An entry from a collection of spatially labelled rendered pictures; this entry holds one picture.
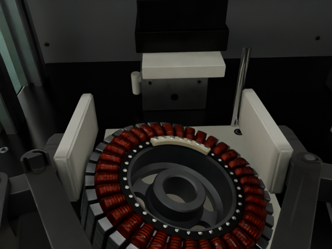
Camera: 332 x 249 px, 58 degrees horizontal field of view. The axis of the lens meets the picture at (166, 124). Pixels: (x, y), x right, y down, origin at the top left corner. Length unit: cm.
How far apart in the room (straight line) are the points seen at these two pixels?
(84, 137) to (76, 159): 2
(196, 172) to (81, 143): 8
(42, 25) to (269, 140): 38
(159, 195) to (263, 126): 7
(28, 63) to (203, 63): 27
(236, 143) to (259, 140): 12
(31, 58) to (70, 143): 27
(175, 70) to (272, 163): 10
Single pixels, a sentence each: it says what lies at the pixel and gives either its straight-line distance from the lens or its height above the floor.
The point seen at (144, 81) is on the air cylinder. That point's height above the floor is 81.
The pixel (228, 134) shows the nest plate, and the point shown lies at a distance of 31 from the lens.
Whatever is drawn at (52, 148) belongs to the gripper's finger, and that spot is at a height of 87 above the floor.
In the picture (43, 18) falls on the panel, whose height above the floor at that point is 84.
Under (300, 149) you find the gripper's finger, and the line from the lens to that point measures 17.
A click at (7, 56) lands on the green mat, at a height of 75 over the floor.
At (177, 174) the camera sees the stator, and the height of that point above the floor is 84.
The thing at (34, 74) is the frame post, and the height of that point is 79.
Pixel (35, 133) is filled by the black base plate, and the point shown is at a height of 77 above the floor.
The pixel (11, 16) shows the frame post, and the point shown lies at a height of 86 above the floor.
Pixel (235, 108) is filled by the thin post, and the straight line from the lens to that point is 31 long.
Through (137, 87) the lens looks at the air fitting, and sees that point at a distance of 35.
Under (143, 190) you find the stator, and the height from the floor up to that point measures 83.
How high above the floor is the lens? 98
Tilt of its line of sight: 39 degrees down
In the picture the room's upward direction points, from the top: 1 degrees counter-clockwise
